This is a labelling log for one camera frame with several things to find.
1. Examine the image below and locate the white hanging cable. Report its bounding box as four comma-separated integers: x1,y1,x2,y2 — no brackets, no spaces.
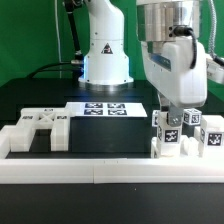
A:
54,0,63,79

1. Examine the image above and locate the white U-shaped fence frame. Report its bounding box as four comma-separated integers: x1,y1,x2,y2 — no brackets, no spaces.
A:
0,128,224,184

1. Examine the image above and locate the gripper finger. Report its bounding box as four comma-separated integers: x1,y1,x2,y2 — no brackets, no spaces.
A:
158,93,170,112
167,104,183,127

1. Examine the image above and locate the white chair seat part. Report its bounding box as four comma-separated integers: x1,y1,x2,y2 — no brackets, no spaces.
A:
151,135,199,159

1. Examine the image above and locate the white marker sheet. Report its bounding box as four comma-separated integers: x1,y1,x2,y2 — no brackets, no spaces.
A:
66,102,147,118

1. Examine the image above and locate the white chair back part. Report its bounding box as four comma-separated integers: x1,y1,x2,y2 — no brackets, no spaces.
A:
8,107,73,153

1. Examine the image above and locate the white tagged cube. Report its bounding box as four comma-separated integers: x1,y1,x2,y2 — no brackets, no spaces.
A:
183,108,202,126
152,110,160,127

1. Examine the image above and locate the white tagged cube near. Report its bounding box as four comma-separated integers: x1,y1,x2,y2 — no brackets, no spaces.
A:
152,110,160,127

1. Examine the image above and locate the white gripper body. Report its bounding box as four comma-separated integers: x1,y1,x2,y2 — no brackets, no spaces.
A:
141,37,207,108

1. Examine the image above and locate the white tagged cube far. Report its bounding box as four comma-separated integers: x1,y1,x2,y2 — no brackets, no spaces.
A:
183,108,202,126

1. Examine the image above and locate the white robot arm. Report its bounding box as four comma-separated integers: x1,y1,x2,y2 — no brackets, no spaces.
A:
64,0,224,127

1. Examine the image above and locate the black cable on table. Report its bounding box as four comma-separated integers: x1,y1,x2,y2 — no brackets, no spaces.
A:
26,61,84,80

